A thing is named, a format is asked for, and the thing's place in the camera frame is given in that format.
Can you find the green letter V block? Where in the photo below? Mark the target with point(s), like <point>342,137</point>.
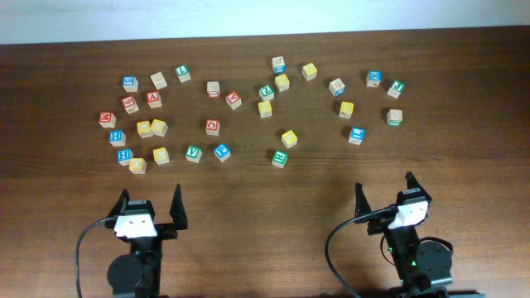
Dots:
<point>193,154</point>

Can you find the green letter L block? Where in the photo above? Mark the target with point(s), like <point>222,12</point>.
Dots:
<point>183,73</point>

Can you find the blue letter P block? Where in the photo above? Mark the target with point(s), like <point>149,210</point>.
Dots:
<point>222,152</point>

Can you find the blue number 5 block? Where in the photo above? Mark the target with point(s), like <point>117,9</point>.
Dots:
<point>130,83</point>

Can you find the yellow S block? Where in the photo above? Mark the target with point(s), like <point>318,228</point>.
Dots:
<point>282,82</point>
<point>265,109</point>

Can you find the yellow letter C block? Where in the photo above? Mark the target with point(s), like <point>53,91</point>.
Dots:
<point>161,156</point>

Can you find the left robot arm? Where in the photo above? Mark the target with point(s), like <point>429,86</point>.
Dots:
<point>138,273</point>

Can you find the red I side block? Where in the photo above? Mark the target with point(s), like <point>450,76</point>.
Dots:
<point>213,89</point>

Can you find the blue side tilted block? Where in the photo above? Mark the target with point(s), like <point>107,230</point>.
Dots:
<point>337,87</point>

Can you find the blue letter h block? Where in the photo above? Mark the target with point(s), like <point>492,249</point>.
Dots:
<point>124,156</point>
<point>117,138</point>

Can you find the red tilted A block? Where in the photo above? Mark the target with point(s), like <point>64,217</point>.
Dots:
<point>233,99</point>

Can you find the red letter O block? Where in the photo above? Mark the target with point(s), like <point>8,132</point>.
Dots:
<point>212,127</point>

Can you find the blue letter K block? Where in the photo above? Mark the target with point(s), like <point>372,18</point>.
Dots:
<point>374,78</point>

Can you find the red letter A block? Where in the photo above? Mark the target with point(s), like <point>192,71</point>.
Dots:
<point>153,99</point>

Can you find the green letter R block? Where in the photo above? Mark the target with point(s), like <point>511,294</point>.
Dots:
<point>279,159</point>

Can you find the green letter Z block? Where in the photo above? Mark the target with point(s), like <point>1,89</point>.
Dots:
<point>266,93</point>

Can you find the yellow block right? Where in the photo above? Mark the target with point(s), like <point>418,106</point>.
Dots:
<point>346,110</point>

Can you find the blue letter S block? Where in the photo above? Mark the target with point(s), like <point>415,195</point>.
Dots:
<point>356,136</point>

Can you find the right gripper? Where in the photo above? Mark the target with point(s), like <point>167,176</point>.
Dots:
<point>362,205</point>

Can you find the blue letter H block lower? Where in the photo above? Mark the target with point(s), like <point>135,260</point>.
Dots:
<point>124,156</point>

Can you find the yellow letter O block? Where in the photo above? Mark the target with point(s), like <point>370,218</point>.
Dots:
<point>144,129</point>

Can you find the red number 9 block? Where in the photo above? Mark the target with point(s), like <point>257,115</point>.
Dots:
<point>129,103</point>

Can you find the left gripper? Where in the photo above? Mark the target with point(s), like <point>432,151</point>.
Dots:
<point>168,232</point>

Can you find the plain wooden block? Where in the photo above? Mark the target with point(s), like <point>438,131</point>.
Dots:
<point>158,80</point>

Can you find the blue side wooden block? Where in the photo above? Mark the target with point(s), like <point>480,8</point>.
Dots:
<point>278,65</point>

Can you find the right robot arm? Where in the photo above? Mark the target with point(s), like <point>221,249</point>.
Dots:
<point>423,264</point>

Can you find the yellow O block lower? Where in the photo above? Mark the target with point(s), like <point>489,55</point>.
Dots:
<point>138,166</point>

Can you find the yellow block far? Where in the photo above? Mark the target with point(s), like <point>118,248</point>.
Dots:
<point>309,71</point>

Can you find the green side wooden block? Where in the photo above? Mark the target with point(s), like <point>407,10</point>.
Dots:
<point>394,117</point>

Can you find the blue letter H block upper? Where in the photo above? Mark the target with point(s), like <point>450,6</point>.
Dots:
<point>117,138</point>

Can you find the red letter M block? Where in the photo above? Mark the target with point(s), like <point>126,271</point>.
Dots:
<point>107,119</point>

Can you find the green letter J block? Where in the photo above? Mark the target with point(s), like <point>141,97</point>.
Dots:
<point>396,88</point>

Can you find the yellow letter G block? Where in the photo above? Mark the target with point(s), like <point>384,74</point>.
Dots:
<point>158,128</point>

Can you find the yellow letter U block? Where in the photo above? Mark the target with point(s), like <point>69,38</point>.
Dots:
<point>289,139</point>

